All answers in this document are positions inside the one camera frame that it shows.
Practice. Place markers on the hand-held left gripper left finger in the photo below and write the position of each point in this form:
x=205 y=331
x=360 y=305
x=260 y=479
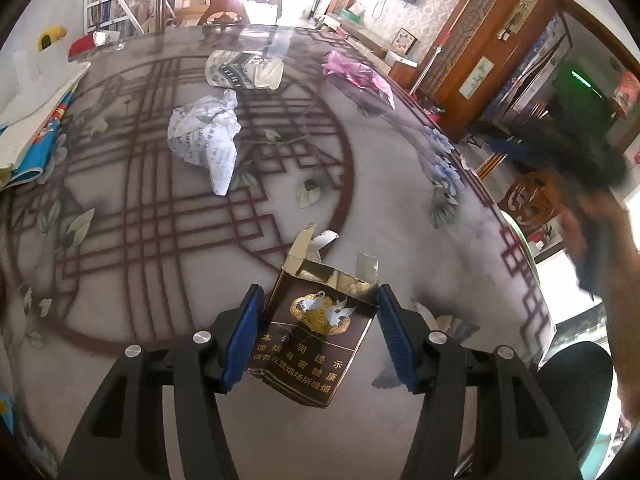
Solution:
x=242 y=342

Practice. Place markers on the carved wooden chair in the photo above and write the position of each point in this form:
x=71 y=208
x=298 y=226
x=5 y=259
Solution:
x=510 y=200

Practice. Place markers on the glass-topped dining table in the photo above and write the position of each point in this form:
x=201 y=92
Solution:
x=400 y=210

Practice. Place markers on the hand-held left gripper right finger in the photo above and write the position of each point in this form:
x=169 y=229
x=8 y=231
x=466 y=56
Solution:
x=395 y=347

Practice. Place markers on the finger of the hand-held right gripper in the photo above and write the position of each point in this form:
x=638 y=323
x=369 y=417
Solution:
x=507 y=146

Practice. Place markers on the wooden partition cabinet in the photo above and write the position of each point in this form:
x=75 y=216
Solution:
x=500 y=10

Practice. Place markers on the crumpled printed white paper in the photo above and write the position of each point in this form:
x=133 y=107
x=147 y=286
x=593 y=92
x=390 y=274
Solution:
x=200 y=135

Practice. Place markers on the crumpled green white pack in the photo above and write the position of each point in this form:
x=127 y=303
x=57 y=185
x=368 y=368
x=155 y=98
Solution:
x=240 y=70

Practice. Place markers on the person's dark trousers leg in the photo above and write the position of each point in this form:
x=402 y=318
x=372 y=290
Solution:
x=575 y=385

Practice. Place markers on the silver foil piece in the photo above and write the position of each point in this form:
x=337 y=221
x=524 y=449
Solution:
x=106 y=38

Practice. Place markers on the dark brown cigarette pack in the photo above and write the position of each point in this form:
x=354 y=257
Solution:
x=310 y=350

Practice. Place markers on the blue printed booklet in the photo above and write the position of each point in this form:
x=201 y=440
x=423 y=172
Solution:
x=37 y=155

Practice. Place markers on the person's right forearm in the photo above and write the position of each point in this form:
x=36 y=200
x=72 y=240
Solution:
x=627 y=350

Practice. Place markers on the yellow green toy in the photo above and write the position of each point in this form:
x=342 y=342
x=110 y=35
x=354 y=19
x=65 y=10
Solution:
x=52 y=37

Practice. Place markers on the person's right hand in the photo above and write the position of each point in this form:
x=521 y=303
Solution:
x=622 y=255

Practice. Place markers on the pink plastic wrapper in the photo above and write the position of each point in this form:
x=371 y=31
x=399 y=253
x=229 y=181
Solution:
x=352 y=72

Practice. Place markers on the torn paper scrap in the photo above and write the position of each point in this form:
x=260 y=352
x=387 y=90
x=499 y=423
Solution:
x=452 y=327

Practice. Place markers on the white low cabinet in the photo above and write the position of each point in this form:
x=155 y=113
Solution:
x=370 y=40

